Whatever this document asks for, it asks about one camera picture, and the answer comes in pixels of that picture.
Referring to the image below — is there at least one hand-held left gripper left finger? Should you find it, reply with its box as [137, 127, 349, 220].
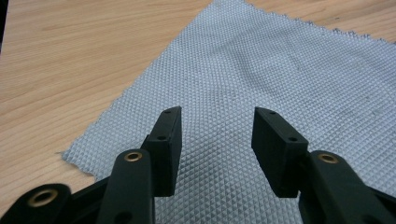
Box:
[95, 105, 183, 224]

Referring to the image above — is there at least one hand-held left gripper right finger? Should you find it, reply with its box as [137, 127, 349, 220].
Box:
[250, 106, 396, 224]

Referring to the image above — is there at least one grey textured cloth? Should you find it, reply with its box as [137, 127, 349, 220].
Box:
[61, 0, 396, 224]

